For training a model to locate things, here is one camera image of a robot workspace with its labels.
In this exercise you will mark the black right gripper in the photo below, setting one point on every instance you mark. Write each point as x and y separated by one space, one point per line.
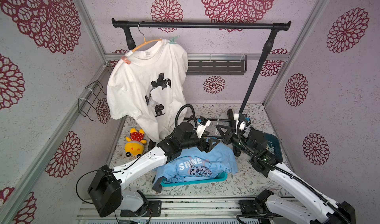
231 136

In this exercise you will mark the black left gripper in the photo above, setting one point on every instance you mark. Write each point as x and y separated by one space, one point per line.
208 147

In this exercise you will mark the white t-shirt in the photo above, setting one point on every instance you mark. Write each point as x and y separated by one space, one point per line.
150 89

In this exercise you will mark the mint green clothespin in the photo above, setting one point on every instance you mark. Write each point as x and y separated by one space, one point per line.
173 40

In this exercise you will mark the pink clothespin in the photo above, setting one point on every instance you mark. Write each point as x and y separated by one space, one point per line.
126 60

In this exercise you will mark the wooden hanger with metal hook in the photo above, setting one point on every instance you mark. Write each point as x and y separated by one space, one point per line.
145 42

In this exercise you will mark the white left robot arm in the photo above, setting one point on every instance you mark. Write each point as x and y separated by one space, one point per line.
107 189

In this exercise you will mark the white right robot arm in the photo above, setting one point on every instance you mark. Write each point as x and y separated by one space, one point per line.
266 158

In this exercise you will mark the light blue t-shirt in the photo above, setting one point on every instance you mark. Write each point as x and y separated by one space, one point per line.
196 165

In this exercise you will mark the teal perforated tray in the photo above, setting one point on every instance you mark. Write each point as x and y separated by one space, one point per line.
221 177

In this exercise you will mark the teal plastic clothespin bin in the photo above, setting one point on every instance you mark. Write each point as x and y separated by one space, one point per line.
274 146

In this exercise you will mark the yellow plush toy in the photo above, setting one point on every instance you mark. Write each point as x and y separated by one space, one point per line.
135 143

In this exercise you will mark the black clothes rack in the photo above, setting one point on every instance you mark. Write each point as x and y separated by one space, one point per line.
257 88

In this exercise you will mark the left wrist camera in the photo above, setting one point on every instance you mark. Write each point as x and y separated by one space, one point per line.
202 124

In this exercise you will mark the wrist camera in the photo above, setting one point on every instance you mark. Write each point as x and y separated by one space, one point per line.
202 124
242 122

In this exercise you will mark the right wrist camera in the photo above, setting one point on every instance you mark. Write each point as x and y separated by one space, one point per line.
242 122

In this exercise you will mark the black wall shelf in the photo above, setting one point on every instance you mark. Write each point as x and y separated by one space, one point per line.
230 66

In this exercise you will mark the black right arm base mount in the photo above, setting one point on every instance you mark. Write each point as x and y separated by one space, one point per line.
256 207

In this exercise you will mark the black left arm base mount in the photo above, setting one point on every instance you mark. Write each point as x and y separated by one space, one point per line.
150 207

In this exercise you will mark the black wire wall rack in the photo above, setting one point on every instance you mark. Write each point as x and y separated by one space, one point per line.
94 105

